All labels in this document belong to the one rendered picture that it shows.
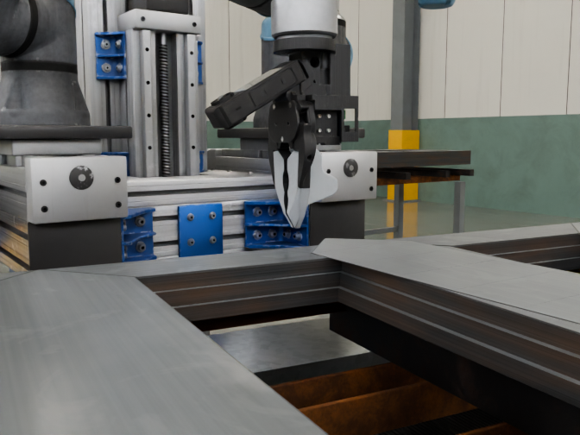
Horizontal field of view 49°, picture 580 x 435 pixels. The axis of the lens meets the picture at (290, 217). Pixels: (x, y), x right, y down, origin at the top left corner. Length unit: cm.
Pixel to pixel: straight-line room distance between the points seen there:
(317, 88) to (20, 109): 51
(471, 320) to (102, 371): 35
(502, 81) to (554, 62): 80
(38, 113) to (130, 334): 60
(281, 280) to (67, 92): 49
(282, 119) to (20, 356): 39
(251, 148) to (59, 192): 52
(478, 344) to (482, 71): 915
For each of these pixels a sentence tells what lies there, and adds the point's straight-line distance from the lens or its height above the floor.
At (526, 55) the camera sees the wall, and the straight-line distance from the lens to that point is 931.
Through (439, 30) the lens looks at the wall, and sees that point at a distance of 1032.
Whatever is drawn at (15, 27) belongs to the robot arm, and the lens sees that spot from 104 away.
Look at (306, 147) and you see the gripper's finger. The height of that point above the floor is 101.
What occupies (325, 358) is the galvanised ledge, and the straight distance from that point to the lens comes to 102.
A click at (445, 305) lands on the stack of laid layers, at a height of 85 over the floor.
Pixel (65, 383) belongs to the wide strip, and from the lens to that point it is 43.
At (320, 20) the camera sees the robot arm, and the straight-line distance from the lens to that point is 72.
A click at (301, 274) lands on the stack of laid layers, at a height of 85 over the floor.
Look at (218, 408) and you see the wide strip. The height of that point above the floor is 87.
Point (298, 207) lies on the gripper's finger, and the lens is 72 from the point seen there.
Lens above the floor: 102
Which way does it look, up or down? 7 degrees down
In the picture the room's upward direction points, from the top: straight up
